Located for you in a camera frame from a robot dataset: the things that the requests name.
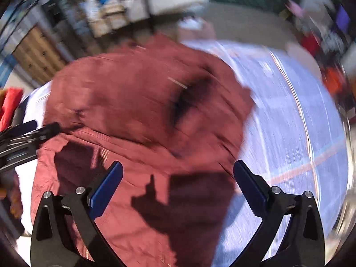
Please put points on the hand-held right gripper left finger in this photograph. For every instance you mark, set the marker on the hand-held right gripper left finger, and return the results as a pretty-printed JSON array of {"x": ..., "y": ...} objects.
[{"x": 107, "y": 189}]

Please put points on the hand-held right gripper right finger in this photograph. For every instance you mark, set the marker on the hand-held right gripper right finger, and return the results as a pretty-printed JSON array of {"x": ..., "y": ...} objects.
[{"x": 250, "y": 189}]

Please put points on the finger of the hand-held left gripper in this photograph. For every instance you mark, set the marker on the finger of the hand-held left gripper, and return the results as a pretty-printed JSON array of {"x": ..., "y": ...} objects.
[
  {"x": 23, "y": 128},
  {"x": 46, "y": 132}
]

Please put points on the maroon puffer jacket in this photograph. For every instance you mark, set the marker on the maroon puffer jacket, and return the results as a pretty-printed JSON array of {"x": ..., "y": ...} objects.
[{"x": 125, "y": 103}]

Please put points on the folded red puffer jacket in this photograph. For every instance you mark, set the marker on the folded red puffer jacket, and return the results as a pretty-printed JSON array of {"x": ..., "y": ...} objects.
[{"x": 11, "y": 105}]

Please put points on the blue checked sheet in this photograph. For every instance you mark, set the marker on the blue checked sheet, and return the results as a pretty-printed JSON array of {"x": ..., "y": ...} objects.
[{"x": 292, "y": 130}]

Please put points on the wooden cabinet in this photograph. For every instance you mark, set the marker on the wooden cabinet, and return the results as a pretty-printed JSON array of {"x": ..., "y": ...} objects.
[{"x": 36, "y": 52}]

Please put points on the orange box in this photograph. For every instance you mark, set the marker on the orange box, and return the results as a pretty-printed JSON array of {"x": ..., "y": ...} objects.
[{"x": 335, "y": 79}]

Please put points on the brown paper bag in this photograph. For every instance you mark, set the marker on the brown paper bag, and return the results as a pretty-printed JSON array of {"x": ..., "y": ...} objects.
[{"x": 200, "y": 32}]

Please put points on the white sofa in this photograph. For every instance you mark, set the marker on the white sofa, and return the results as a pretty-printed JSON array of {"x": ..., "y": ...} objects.
[{"x": 172, "y": 2}]

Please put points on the purple box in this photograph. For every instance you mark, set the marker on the purple box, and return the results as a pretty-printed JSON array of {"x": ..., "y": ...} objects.
[{"x": 342, "y": 18}]

